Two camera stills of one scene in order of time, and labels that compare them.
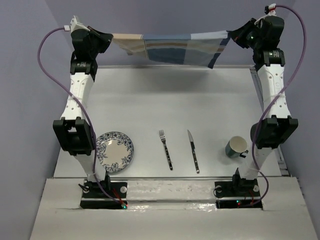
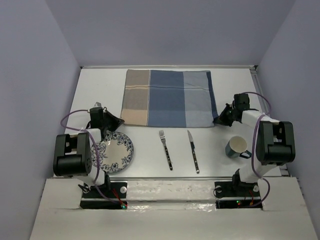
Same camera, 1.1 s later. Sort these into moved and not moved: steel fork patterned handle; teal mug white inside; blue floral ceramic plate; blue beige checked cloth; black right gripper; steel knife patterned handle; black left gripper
Moved: blue beige checked cloth; black right gripper; black left gripper
Not moved: steel fork patterned handle; blue floral ceramic plate; teal mug white inside; steel knife patterned handle
